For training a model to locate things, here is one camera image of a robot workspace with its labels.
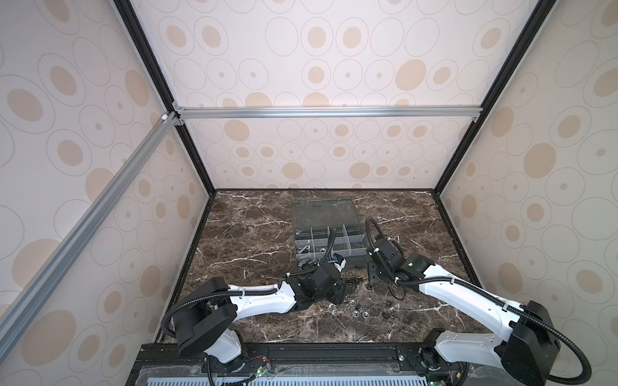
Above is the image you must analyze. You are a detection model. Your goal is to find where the clear grey compartment organizer box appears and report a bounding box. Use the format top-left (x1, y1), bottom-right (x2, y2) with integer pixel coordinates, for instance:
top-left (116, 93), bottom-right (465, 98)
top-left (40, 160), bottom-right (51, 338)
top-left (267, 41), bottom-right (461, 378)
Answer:
top-left (291, 198), bottom-right (369, 270)

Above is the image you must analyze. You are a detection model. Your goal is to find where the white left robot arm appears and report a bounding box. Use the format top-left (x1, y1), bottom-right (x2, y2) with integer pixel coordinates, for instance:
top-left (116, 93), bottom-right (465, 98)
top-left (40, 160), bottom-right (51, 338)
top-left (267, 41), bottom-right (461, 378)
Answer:
top-left (161, 254), bottom-right (346, 364)

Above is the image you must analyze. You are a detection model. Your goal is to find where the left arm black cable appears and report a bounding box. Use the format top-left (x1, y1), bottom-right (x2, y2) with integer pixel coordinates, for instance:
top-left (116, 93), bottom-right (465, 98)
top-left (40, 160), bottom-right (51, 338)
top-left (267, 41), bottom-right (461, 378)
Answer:
top-left (160, 226), bottom-right (339, 339)

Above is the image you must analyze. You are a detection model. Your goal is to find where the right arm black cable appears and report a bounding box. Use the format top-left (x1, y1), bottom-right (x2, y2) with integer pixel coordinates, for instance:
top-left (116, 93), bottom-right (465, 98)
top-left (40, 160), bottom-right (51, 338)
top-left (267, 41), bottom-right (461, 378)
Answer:
top-left (364, 216), bottom-right (593, 386)

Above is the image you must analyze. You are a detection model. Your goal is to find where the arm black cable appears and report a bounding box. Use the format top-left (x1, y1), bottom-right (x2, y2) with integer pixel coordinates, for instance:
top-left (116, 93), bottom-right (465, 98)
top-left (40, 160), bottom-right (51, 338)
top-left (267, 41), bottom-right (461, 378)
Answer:
top-left (160, 226), bottom-right (339, 339)
top-left (364, 216), bottom-right (593, 386)

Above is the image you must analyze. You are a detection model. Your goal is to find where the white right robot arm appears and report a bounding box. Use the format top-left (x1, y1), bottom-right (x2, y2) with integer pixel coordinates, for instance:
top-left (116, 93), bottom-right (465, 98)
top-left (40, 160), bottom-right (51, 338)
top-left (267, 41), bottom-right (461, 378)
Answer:
top-left (367, 236), bottom-right (560, 385)

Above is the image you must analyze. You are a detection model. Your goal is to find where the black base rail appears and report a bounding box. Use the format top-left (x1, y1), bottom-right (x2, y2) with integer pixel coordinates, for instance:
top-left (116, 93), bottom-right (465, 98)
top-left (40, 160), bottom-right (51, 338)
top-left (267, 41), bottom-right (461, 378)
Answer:
top-left (127, 344), bottom-right (517, 385)

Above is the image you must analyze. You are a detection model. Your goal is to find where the diagonal aluminium frame bar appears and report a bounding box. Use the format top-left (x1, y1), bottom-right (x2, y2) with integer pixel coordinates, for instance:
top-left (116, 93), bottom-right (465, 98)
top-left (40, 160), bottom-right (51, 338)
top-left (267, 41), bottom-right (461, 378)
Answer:
top-left (1, 111), bottom-right (179, 360)

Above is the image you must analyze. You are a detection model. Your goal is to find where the horizontal aluminium frame bar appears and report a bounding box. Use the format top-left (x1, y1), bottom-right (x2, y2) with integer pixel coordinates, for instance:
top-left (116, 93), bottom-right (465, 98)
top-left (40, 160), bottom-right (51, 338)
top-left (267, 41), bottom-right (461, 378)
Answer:
top-left (176, 106), bottom-right (483, 121)

